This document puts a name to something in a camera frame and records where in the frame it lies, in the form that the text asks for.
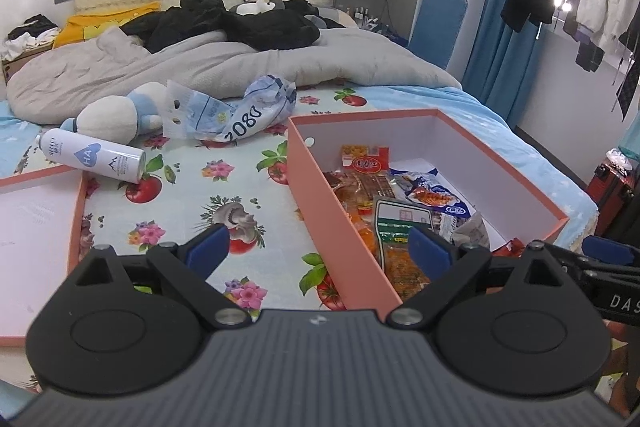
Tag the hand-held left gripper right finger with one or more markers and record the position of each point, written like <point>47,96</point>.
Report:
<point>425,252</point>

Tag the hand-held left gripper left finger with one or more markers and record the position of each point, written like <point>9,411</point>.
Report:
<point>207,249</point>

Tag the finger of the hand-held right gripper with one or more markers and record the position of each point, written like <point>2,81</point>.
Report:
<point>615,252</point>

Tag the green orange snack packet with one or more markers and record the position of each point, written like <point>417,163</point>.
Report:
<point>400,227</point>

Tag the blue purple snack packet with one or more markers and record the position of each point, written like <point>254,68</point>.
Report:
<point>430,197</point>

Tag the plain orange snack packet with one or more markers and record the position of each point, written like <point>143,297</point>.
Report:
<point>362,232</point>

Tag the brown red foil snack packet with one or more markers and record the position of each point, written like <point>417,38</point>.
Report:
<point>360,187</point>

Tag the orange red label snack packet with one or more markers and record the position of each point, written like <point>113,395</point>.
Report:
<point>365,159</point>

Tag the pink cardboard box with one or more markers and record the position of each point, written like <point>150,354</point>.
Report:
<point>320,187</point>

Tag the red suitcase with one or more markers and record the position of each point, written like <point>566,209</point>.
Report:
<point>612,197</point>

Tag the clear blue printed plastic bag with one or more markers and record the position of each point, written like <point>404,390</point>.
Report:
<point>200,112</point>

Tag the white spray can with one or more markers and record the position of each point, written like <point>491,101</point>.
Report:
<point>90,154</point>

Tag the crumpled blue white plastic bag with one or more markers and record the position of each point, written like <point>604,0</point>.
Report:
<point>265,99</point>

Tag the hanging dark patterned garment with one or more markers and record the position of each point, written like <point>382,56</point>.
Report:
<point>627,89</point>

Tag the white and blue plush toy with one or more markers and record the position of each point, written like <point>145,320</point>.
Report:
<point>107,117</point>

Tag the pink box lid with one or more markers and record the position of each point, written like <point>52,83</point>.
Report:
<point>30,247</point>

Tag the grey duvet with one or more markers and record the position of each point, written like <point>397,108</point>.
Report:
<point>250,67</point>

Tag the blue curtain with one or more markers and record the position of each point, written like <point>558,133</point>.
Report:
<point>495,57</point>

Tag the dark blue cloth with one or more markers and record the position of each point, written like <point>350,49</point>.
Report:
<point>385,34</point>

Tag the blue chair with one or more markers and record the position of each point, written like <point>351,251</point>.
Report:
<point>437,27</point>

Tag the black jacket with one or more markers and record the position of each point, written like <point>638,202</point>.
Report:
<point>260,29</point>

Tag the black and white plush toy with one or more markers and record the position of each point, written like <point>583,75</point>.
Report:
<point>255,7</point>

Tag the group of small bottles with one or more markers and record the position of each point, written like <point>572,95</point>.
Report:
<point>360,13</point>

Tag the round vanity lights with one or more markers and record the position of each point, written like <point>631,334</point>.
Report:
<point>562,3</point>

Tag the yellow cloth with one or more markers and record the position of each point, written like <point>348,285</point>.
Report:
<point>85,24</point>

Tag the dark grey clothes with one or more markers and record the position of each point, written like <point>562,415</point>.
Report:
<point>325,14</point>

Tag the brown cardboard box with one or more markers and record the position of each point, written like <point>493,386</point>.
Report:
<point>15,64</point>

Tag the black and white clothes pile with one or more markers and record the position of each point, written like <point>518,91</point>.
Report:
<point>27,32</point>

